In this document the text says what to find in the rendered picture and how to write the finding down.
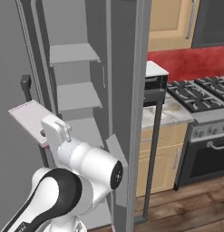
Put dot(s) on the black toaster oven white top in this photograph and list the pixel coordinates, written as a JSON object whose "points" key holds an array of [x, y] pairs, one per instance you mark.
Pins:
{"points": [[155, 79]]}

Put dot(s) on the grey freezer shelf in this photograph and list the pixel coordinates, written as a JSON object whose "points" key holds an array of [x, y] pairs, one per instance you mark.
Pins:
{"points": [[73, 53], [77, 96]]}

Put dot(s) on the tan wall cupboard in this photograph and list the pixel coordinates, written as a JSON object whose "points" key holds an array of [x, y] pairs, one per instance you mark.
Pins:
{"points": [[170, 24]]}

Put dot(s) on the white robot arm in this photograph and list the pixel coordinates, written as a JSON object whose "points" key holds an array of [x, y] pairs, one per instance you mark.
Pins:
{"points": [[86, 163]]}

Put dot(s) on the pale pink ice cube tray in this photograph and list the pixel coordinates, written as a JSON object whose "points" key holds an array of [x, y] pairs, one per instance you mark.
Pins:
{"points": [[27, 116]]}

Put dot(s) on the grey fridge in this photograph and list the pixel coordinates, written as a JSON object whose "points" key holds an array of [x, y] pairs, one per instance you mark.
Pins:
{"points": [[122, 75]]}

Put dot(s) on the tan lower cupboards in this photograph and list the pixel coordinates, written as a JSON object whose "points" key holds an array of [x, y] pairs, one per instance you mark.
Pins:
{"points": [[164, 157]]}

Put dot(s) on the grey freezer door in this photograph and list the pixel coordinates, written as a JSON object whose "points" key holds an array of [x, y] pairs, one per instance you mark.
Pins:
{"points": [[10, 54]]}

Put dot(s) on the dark grey range hood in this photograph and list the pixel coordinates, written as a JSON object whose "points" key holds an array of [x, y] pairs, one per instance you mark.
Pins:
{"points": [[211, 22]]}

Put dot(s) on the grey stove with black grates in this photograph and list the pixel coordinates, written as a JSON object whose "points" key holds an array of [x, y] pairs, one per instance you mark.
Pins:
{"points": [[204, 127]]}

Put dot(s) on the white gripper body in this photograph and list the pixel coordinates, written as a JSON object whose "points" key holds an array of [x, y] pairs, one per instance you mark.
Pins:
{"points": [[53, 133]]}

